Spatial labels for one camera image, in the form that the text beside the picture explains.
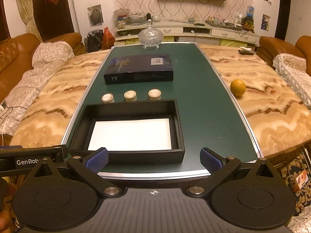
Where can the orange fruit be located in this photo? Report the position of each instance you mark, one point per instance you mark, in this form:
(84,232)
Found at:
(238,87)

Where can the round tin red label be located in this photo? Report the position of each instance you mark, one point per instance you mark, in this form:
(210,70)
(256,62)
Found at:
(154,94)
(107,98)

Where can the blue water bottle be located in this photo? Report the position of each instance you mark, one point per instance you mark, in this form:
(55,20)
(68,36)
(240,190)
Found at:
(250,11)

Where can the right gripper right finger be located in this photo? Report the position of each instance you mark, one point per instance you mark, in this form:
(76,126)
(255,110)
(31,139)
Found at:
(221,171)

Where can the white lace cover right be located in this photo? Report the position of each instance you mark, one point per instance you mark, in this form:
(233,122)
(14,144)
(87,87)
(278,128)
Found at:
(292,69)

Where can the beige curtain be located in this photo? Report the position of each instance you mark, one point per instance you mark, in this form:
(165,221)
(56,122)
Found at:
(26,11)

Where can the open black box white liner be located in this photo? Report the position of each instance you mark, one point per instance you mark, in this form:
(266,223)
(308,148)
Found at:
(133,133)

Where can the brown leather sofa left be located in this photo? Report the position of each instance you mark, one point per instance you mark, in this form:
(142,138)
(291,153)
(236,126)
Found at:
(17,54)

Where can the round cream tin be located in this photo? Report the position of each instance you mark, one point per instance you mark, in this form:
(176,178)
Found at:
(130,96)

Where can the patterned floral rug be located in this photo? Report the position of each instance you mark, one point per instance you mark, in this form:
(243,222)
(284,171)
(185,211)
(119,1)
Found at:
(293,165)

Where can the red plastic bag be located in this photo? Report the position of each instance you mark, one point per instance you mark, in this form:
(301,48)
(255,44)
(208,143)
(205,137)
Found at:
(108,39)

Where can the brown leather armchair right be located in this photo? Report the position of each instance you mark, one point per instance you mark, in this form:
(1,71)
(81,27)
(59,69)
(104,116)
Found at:
(270,47)

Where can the crystal glass lidded bowl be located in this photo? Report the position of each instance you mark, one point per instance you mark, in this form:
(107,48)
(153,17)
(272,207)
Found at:
(150,36)

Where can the black remote control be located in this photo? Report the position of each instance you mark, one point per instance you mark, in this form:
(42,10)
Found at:
(245,52)

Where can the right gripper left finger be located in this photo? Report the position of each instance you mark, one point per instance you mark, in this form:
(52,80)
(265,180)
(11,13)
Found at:
(86,169)

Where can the white TV cabinet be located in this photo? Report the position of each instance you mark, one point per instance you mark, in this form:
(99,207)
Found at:
(192,30)

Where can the person's left hand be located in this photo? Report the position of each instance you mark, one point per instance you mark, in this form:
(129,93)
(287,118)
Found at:
(6,220)

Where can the dark blue box lid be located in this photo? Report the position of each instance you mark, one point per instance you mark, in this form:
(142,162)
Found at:
(139,68)

